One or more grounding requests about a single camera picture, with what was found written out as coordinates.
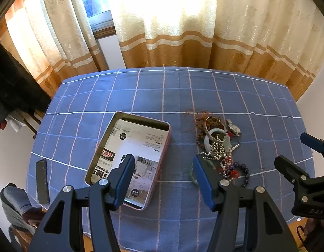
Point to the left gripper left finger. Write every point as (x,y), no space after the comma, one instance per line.
(61,227)

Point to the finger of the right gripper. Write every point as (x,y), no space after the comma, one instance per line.
(312,142)
(293,173)

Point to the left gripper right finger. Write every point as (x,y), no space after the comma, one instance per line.
(247,219)

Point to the white jade bangle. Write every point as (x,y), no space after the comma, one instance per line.
(219,137)

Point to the silver wristwatch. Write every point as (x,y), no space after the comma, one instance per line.
(233,129)

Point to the brown wooden bead mala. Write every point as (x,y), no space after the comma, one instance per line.
(208,121)

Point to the rectangular metal tin tray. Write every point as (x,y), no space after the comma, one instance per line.
(99,149)

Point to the printed paper sheet in tray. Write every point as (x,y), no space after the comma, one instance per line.
(141,146)

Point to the blue checked tablecloth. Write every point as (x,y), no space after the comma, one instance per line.
(170,99)

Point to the grey trouser leg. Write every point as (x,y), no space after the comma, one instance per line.
(19,210)

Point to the right beige orange curtain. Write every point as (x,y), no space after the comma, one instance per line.
(278,40)

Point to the beige orange curtain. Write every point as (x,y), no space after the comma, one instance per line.
(278,40)
(52,40)

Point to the dark hanging clothes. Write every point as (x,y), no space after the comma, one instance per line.
(18,89)

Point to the left beige orange curtain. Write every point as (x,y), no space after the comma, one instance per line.
(52,40)

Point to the window frame sill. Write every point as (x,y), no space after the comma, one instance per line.
(100,17)

